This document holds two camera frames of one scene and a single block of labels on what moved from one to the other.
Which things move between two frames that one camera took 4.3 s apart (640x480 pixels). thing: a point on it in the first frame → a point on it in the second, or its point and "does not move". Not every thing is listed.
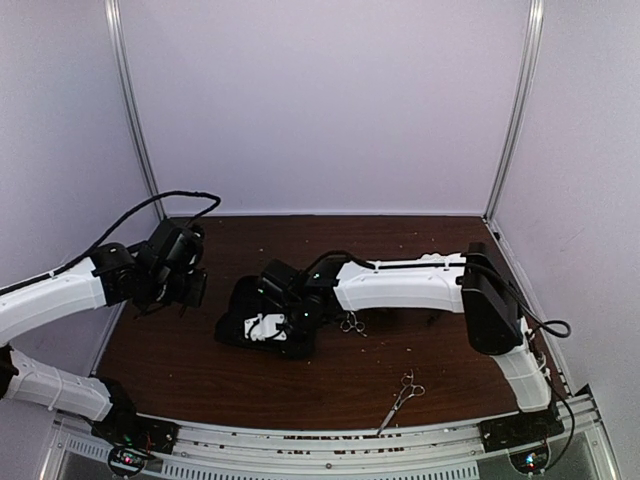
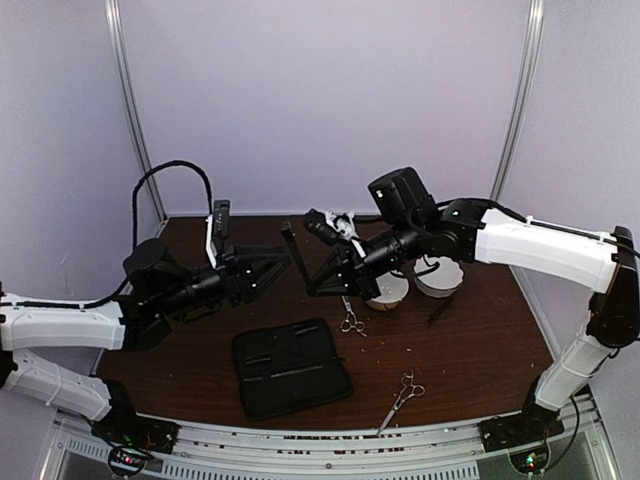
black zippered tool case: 247,300 → 289,369
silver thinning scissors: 348,324 does not move
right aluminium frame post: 533,50 does not move
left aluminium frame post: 121,41 does not move
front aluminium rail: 76,452 does not move
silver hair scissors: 407,391 does not move
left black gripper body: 189,295 → 233,285
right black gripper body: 306,345 → 365,281
